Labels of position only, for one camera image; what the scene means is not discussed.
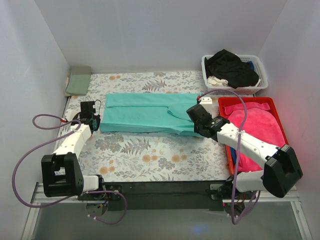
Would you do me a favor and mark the teal t shirt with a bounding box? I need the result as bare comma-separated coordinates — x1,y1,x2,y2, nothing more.
99,93,199,137

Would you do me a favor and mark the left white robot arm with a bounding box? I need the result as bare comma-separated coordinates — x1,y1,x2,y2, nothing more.
41,101,107,200

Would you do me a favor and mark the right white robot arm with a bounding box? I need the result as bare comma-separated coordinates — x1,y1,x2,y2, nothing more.
186,104,303,199

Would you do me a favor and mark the folded green cloth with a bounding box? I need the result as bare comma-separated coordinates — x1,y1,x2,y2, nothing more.
64,66,92,97

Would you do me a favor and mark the blue garment in tray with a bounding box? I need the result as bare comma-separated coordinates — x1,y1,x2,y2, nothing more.
230,147,237,165

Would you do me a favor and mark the white garment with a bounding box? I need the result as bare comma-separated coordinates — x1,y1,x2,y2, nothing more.
207,76,229,87

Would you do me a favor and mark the floral table mat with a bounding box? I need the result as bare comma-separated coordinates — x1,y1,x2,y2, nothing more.
66,71,230,182

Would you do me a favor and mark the pink towel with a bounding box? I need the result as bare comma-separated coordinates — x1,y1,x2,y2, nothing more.
223,101,287,173

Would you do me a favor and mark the black garment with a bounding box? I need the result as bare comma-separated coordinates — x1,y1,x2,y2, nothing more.
204,49,260,89

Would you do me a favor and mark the red plastic tray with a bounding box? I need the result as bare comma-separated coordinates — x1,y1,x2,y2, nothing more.
218,97,304,165

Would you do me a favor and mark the blue garment in basket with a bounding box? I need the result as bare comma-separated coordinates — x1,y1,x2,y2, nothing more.
246,61,255,71

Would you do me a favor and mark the white plastic basket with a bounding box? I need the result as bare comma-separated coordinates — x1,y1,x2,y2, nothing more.
201,50,269,95

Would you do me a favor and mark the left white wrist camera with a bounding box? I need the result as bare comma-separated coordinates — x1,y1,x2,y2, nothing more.
63,109,78,123

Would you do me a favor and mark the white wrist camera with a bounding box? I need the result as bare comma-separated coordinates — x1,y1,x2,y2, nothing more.
199,96,213,113
63,109,78,123

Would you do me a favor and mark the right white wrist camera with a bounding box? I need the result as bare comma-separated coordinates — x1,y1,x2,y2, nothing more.
199,96,213,113

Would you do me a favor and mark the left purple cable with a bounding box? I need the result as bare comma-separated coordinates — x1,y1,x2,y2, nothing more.
12,114,128,225

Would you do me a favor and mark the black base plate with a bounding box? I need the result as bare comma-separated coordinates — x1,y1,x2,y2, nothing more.
77,180,256,212

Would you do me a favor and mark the aluminium rail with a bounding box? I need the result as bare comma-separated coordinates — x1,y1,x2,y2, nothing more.
31,183,300,205

